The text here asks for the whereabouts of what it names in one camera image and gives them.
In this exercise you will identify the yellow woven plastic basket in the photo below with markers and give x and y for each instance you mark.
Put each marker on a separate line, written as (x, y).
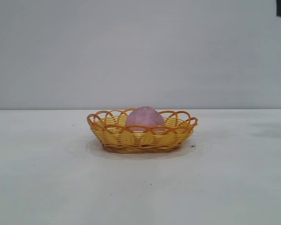
(140, 140)

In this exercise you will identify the pink round sweet potato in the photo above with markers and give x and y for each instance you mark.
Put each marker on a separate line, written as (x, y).
(145, 118)

